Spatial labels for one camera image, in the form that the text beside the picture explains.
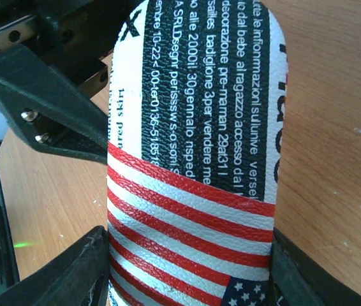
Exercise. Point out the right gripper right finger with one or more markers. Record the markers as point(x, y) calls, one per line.
point(296, 279)

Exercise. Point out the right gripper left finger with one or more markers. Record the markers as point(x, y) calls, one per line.
point(78, 276)

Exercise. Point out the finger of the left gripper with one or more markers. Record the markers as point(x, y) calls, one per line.
point(48, 111)

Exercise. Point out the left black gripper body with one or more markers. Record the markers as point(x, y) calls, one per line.
point(73, 36)

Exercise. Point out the flag print glasses case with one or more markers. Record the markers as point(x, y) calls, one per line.
point(194, 138)

